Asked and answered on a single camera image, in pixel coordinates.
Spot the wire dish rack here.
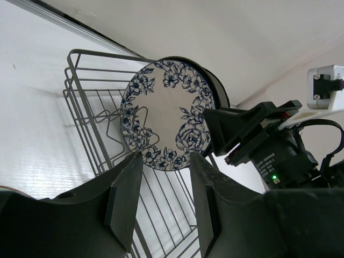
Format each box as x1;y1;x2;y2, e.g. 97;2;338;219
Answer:
63;49;220;257

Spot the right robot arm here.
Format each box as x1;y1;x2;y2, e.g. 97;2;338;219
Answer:
203;101;343;190

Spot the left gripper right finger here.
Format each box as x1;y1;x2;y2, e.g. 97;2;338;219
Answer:
190;153;343;257

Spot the blue floral plate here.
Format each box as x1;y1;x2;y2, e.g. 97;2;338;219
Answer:
120;58;219;171

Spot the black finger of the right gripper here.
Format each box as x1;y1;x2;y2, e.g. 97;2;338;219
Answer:
203;102;269;156

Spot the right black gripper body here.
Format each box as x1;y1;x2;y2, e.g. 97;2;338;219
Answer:
225;101;305;190

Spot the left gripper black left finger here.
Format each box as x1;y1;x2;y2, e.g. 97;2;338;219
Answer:
1;152;143;257

